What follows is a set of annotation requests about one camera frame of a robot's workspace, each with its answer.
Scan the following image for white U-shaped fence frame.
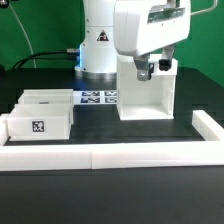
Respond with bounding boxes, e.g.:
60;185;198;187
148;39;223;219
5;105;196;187
0;110;224;171

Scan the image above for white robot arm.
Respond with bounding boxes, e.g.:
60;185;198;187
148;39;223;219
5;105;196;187
75;0;191;80

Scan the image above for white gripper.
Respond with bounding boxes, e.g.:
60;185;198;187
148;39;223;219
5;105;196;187
113;0;191;81

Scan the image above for white thin cable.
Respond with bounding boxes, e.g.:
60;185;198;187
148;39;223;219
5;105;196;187
8;2;38;69

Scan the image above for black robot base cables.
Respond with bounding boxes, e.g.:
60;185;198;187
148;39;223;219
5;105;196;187
11;48;81;70

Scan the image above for white drawer cabinet box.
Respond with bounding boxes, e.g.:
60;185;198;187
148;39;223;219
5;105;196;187
117;54;178;120

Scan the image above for white rear drawer tray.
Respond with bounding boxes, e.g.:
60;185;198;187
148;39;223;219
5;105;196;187
18;89;73;104

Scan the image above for white front drawer tray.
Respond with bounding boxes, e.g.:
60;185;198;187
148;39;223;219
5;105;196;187
7;104;73;141

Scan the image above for white drawer tray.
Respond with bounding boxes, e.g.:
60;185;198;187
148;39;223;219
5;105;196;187
18;89;73;104
7;104;73;141

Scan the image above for white fiducial marker sheet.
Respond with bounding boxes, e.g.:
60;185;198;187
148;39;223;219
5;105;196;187
73;90;117;105

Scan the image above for grey camera cable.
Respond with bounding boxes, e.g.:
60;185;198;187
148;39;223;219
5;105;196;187
190;0;219;17

